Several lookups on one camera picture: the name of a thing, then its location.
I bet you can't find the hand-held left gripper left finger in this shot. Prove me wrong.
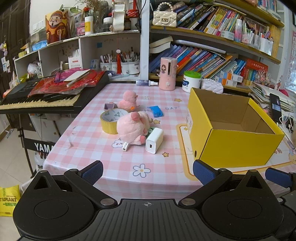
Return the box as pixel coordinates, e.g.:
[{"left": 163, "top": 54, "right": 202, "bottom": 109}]
[{"left": 26, "top": 160, "right": 118, "bottom": 209}]

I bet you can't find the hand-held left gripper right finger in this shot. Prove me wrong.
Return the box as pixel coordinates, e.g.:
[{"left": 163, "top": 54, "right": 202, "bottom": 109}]
[{"left": 178, "top": 159, "right": 272, "bottom": 209}]

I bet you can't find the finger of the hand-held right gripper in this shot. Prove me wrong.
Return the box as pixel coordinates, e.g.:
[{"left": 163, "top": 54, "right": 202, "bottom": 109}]
[{"left": 265, "top": 167, "right": 296, "bottom": 189}]

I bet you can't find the yellow cardboard box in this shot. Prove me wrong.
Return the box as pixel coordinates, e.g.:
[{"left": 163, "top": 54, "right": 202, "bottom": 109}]
[{"left": 186, "top": 88, "right": 285, "bottom": 168}]

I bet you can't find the yellow tape roll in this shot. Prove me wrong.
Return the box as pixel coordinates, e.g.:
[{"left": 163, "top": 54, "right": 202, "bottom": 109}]
[{"left": 100, "top": 108, "right": 129, "bottom": 135}]

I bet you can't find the white charger block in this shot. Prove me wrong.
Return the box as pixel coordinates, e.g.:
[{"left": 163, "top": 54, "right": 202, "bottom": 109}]
[{"left": 145, "top": 127, "right": 164, "bottom": 154}]

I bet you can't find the pink pig plush toy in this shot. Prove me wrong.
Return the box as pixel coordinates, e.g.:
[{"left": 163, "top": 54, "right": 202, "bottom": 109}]
[{"left": 116, "top": 111, "right": 153, "bottom": 146}]

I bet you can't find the blue packet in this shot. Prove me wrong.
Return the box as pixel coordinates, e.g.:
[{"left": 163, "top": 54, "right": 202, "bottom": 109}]
[{"left": 147, "top": 105, "right": 164, "bottom": 117}]

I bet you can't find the pink checked tablecloth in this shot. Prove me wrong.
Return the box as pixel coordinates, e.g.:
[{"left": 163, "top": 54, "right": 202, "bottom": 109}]
[{"left": 43, "top": 82, "right": 296, "bottom": 202}]

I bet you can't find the black keyboard stand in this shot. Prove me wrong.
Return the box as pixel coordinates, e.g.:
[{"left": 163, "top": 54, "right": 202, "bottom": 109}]
[{"left": 18, "top": 113, "right": 56, "bottom": 179}]

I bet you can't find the white cabinet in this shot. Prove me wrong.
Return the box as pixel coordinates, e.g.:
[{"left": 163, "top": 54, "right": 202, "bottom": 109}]
[{"left": 30, "top": 115, "right": 77, "bottom": 149}]

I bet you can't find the black smartphone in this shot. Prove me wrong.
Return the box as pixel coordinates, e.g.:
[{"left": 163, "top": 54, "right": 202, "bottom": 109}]
[{"left": 269, "top": 93, "right": 282, "bottom": 123}]

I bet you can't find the pink chick plush toy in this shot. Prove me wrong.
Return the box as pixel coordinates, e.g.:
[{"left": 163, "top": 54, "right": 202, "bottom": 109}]
[{"left": 117, "top": 90, "right": 139, "bottom": 113}]

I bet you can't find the stack of papers and books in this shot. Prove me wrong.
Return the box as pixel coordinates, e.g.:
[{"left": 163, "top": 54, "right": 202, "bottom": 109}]
[{"left": 248, "top": 82, "right": 296, "bottom": 116}]

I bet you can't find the white quilted pouch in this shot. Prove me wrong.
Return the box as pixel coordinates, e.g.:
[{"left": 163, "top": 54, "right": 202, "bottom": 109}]
[{"left": 201, "top": 78, "right": 224, "bottom": 94}]

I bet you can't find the yellow plastic bag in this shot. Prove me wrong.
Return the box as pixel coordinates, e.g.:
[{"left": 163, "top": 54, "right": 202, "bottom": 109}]
[{"left": 0, "top": 185, "right": 21, "bottom": 217}]

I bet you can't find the black electronic keyboard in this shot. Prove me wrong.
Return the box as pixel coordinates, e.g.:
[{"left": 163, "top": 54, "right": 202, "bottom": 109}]
[{"left": 0, "top": 71, "right": 110, "bottom": 114}]

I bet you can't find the white jar green lid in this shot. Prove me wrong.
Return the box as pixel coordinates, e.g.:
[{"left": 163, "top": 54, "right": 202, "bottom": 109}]
[{"left": 182, "top": 71, "right": 201, "bottom": 93}]

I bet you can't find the orange white medicine box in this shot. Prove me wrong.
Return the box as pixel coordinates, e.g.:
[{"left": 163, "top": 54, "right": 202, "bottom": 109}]
[
  {"left": 215, "top": 77, "right": 237, "bottom": 87},
  {"left": 220, "top": 71, "right": 243, "bottom": 82}
]

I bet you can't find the pile of red packets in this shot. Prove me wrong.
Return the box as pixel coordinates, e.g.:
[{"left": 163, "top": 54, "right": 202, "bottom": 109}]
[{"left": 28, "top": 70, "right": 105, "bottom": 96}]

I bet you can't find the white card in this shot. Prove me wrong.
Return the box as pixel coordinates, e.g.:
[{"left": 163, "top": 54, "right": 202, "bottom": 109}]
[{"left": 63, "top": 69, "right": 90, "bottom": 82}]

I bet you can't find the dark blue spray bottle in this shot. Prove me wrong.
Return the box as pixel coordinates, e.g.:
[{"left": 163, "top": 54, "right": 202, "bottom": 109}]
[{"left": 136, "top": 79, "right": 159, "bottom": 87}]

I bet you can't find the pink humidifier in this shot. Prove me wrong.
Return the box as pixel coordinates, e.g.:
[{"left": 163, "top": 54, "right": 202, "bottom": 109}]
[{"left": 159, "top": 57, "right": 178, "bottom": 91}]

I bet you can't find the white pen holder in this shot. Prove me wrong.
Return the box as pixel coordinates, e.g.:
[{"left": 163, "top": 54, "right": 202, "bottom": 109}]
[
  {"left": 100, "top": 54, "right": 117, "bottom": 71},
  {"left": 120, "top": 52, "right": 140, "bottom": 75}
]

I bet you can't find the red boxed book set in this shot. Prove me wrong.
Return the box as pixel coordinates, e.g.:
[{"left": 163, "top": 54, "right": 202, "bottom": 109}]
[{"left": 242, "top": 58, "right": 269, "bottom": 81}]

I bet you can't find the red tassel ornament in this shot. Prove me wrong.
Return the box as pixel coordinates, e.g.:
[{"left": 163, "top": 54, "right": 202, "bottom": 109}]
[{"left": 115, "top": 49, "right": 122, "bottom": 75}]

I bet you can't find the white red label box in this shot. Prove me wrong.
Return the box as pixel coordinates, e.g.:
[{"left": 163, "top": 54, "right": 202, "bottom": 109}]
[{"left": 68, "top": 50, "right": 82, "bottom": 70}]

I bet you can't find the row of leaning books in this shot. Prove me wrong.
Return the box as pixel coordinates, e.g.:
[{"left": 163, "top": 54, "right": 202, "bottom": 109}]
[{"left": 149, "top": 44, "right": 247, "bottom": 78}]

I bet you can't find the wooden bookshelf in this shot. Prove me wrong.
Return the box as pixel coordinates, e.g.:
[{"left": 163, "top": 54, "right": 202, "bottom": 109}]
[{"left": 148, "top": 0, "right": 285, "bottom": 93}]

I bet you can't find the white shelf unit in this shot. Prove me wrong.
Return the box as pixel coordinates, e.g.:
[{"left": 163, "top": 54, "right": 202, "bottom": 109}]
[{"left": 14, "top": 30, "right": 141, "bottom": 80}]

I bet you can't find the white organizer with pens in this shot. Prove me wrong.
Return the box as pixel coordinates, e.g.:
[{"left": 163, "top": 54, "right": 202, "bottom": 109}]
[{"left": 242, "top": 19, "right": 274, "bottom": 55}]

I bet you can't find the pastel bottle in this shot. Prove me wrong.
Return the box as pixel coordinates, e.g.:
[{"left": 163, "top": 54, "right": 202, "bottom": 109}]
[{"left": 234, "top": 19, "right": 243, "bottom": 42}]

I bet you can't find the white bottle yellow label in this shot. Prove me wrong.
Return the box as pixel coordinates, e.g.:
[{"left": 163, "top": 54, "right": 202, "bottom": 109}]
[{"left": 84, "top": 16, "right": 94, "bottom": 36}]

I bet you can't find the glass jar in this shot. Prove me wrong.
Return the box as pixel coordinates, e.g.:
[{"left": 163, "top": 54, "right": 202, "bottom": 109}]
[{"left": 102, "top": 17, "right": 114, "bottom": 32}]

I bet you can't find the fortune god printed box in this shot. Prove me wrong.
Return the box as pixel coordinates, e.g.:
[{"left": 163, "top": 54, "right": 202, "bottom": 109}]
[{"left": 45, "top": 10, "right": 71, "bottom": 44}]

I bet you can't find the row of colourful books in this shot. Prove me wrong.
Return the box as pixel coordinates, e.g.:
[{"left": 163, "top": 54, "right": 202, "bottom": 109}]
[{"left": 173, "top": 3, "right": 245, "bottom": 37}]

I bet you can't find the cream quilted handbag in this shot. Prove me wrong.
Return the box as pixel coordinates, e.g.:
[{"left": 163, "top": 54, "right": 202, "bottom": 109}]
[{"left": 153, "top": 2, "right": 178, "bottom": 27}]

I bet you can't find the white charging cable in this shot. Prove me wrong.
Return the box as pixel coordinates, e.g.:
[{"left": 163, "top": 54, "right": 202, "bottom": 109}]
[{"left": 279, "top": 113, "right": 294, "bottom": 135}]

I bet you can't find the wall poster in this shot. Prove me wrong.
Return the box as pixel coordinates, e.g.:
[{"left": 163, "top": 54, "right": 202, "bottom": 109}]
[{"left": 284, "top": 30, "right": 296, "bottom": 91}]

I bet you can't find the white wall switch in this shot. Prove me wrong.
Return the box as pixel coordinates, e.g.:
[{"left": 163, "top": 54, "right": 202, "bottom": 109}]
[{"left": 32, "top": 20, "right": 45, "bottom": 32}]

